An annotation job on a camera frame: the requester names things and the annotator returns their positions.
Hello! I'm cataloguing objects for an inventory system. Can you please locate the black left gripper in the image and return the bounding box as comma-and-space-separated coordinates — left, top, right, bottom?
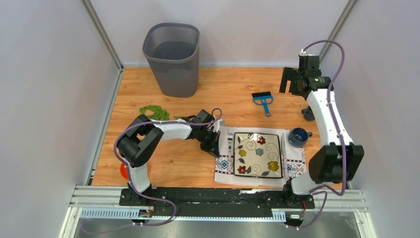
198, 128, 221, 159

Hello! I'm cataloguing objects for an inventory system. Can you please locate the orange bowl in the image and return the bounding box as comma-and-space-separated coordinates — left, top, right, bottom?
119, 163, 128, 180

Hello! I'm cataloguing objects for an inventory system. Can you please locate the blue hand brush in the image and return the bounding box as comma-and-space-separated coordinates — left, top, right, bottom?
251, 91, 273, 117

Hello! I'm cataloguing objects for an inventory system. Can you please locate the silver knife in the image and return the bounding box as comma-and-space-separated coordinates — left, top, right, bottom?
281, 134, 288, 180

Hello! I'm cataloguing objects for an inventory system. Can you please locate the dark blue mug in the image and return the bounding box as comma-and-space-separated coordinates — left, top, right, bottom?
287, 127, 313, 148
301, 106, 315, 121

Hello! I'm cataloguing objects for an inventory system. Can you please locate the dark blue mug far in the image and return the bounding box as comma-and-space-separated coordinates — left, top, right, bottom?
301, 106, 315, 121

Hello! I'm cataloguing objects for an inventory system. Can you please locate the square floral plate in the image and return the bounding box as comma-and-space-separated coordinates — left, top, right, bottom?
233, 132, 283, 179

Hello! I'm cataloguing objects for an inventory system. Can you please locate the silver fork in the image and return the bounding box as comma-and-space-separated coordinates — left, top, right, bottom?
227, 130, 233, 174

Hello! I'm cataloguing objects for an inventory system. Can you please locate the dark blue mug near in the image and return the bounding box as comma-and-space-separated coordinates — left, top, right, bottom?
287, 127, 313, 148

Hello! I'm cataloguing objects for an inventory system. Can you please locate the white patterned placemat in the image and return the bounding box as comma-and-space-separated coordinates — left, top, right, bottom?
214, 126, 307, 187

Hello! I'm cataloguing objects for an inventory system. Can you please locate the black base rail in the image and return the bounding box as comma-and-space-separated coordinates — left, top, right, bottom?
119, 187, 315, 218

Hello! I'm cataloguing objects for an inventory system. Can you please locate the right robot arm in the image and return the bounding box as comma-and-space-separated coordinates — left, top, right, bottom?
279, 53, 365, 208

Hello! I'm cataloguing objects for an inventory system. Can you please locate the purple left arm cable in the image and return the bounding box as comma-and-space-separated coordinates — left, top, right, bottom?
113, 108, 223, 227

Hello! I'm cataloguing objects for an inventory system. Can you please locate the grey mesh waste bin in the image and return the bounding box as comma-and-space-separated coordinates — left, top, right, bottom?
142, 23, 200, 98

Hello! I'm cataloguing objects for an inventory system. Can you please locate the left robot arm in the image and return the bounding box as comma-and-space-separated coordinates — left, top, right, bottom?
113, 110, 221, 206

